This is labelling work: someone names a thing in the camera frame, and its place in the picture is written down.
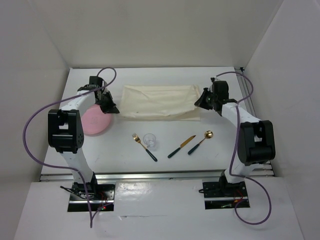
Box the pink plastic plate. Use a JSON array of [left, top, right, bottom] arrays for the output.
[[81, 104, 113, 135]]

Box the cream cloth placemat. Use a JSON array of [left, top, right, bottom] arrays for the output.
[[119, 85, 201, 121]]

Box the gold spoon green handle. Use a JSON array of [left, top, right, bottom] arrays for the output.
[[187, 130, 214, 156]]

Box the gold fork green handle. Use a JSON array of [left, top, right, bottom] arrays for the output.
[[132, 133, 158, 162]]

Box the gold knife green handle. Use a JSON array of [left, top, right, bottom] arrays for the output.
[[167, 135, 196, 159]]

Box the clear plastic cup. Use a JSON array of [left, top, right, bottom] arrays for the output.
[[142, 133, 158, 151]]

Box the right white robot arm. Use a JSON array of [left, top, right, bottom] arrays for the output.
[[194, 77, 276, 196]]

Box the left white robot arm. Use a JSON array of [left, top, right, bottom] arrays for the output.
[[48, 76, 120, 200]]

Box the aluminium side rail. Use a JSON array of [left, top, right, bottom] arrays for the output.
[[232, 67, 276, 176]]

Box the aluminium front rail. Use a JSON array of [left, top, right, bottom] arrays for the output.
[[39, 169, 227, 183]]

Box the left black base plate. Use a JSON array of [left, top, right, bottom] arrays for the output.
[[67, 184, 115, 213]]

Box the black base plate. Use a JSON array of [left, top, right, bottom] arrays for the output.
[[198, 181, 250, 210], [67, 184, 115, 213]]

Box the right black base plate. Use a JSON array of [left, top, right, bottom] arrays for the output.
[[198, 181, 250, 210]]

